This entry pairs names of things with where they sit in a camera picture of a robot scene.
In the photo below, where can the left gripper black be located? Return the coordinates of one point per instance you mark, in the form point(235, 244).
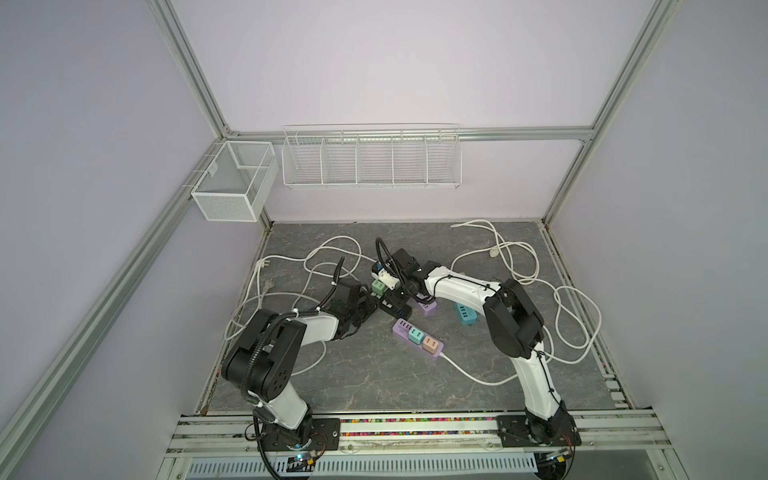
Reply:
point(365, 298)

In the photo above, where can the green plug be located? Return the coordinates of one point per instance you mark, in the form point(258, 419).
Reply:
point(379, 288)

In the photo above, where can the black power strip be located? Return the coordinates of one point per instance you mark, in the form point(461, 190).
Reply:
point(395, 307)

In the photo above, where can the purple power strip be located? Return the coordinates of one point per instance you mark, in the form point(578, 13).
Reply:
point(428, 309)
point(400, 331)

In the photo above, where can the teal plug purple strip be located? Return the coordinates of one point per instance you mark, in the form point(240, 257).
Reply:
point(416, 336)

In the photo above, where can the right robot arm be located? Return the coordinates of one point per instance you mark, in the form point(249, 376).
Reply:
point(515, 325)

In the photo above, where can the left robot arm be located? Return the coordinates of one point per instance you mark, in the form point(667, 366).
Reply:
point(262, 360)

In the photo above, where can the pink plug lower purple strip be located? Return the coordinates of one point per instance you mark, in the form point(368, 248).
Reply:
point(431, 345)

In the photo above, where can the teal power strip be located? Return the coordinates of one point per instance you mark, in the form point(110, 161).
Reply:
point(467, 316)

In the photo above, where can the small white mesh basket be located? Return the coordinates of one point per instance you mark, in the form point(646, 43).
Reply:
point(236, 183)

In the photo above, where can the long white wire basket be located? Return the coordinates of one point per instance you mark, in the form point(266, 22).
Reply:
point(385, 155)

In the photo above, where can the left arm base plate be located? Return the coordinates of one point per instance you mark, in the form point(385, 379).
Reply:
point(300, 433)

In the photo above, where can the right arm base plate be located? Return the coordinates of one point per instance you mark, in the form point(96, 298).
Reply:
point(530, 431)

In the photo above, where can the white vented cable duct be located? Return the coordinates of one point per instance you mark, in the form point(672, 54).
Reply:
point(363, 466)

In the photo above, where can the aluminium frame rail front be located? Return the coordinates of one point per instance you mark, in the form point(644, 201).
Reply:
point(227, 435)

